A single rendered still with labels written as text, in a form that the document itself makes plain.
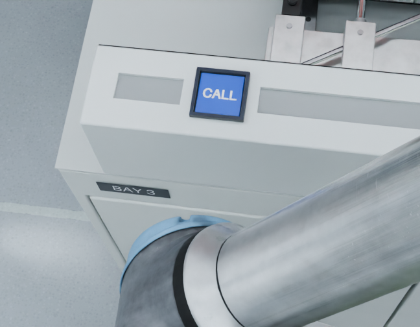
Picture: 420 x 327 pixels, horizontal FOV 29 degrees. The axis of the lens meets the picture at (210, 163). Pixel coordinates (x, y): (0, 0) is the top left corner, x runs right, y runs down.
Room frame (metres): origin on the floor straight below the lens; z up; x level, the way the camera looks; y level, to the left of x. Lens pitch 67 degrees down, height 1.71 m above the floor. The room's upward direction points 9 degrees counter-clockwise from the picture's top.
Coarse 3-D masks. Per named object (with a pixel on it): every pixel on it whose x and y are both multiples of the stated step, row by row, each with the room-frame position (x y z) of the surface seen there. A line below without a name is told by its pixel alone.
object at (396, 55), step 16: (272, 32) 0.50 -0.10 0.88; (304, 32) 0.49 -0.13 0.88; (320, 32) 0.49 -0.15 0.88; (304, 48) 0.47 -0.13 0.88; (320, 48) 0.47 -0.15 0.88; (384, 48) 0.45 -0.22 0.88; (400, 48) 0.45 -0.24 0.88; (416, 48) 0.45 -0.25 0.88; (320, 64) 0.44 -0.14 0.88; (336, 64) 0.44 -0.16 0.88; (384, 64) 0.43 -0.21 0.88; (400, 64) 0.43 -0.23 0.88; (416, 64) 0.43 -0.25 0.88
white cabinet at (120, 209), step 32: (96, 192) 0.38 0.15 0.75; (128, 192) 0.37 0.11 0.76; (160, 192) 0.36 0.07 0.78; (192, 192) 0.35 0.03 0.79; (224, 192) 0.34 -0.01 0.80; (256, 192) 0.33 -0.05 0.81; (96, 224) 0.39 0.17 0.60; (128, 224) 0.38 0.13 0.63; (416, 288) 0.26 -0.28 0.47; (320, 320) 0.29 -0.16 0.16; (352, 320) 0.28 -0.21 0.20; (384, 320) 0.26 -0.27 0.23; (416, 320) 0.25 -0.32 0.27
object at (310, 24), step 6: (306, 0) 0.55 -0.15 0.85; (312, 0) 0.55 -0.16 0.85; (318, 0) 0.55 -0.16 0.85; (306, 6) 0.54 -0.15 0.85; (312, 6) 0.54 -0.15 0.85; (306, 12) 0.54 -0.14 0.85; (312, 12) 0.53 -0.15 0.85; (306, 18) 0.53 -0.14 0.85; (312, 18) 0.53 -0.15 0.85; (306, 24) 0.52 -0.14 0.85; (312, 24) 0.52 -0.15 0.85
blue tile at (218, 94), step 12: (204, 84) 0.40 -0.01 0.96; (216, 84) 0.39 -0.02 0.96; (228, 84) 0.39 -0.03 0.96; (240, 84) 0.39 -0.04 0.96; (204, 96) 0.38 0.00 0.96; (216, 96) 0.38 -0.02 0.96; (228, 96) 0.38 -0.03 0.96; (240, 96) 0.38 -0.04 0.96; (204, 108) 0.37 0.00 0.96; (216, 108) 0.37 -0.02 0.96; (228, 108) 0.37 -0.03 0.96; (240, 108) 0.37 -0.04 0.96
